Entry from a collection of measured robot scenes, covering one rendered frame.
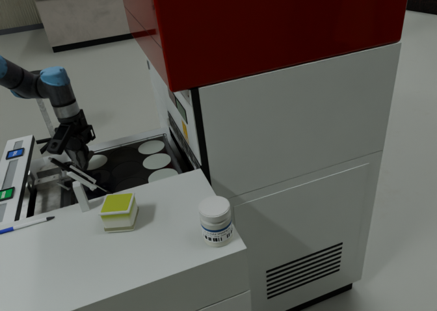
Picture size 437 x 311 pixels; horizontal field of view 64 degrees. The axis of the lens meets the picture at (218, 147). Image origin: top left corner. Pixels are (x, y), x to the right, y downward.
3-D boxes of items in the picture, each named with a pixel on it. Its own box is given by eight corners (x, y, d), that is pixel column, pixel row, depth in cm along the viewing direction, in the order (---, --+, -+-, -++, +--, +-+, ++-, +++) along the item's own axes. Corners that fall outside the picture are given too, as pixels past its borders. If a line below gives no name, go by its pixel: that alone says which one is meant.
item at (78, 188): (103, 199, 99) (89, 159, 92) (104, 207, 96) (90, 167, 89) (80, 205, 97) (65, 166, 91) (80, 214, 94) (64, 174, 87)
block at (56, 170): (62, 168, 131) (59, 161, 130) (62, 172, 128) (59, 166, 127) (39, 174, 129) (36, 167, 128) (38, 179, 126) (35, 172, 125)
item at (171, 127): (173, 136, 150) (170, 117, 145) (205, 196, 114) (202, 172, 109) (170, 138, 150) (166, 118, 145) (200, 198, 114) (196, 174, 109)
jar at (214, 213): (226, 222, 86) (223, 191, 81) (237, 241, 81) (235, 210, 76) (199, 231, 85) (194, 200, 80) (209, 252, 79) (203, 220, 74)
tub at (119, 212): (140, 211, 93) (134, 191, 89) (134, 232, 86) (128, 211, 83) (112, 213, 93) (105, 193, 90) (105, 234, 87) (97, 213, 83)
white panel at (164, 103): (162, 109, 182) (145, 30, 161) (213, 203, 115) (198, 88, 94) (156, 110, 181) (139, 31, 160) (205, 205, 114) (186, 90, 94)
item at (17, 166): (45, 162, 147) (32, 134, 140) (32, 258, 102) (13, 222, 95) (21, 169, 145) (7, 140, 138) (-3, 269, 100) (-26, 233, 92)
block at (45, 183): (61, 179, 125) (58, 172, 123) (61, 185, 122) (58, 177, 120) (38, 186, 123) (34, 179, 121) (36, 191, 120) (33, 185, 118)
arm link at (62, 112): (66, 108, 108) (45, 107, 111) (71, 121, 111) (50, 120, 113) (80, 97, 115) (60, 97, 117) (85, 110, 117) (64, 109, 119)
